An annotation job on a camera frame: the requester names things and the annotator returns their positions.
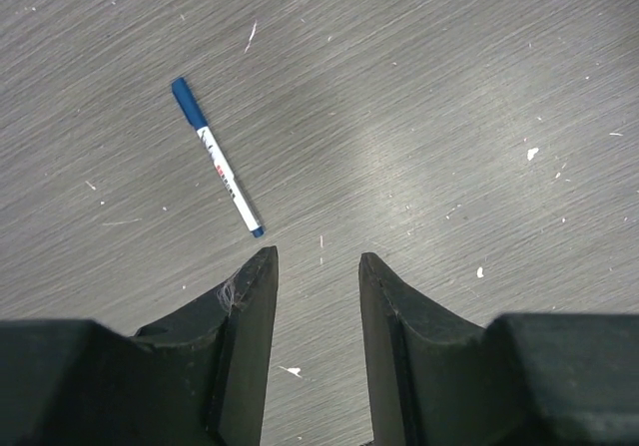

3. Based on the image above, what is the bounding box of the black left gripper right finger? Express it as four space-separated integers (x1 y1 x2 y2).
358 252 638 445

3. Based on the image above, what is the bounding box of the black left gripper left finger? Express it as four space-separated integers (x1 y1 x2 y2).
1 246 279 445

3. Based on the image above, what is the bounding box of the white marker with blue end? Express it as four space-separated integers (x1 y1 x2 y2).
171 77 265 237

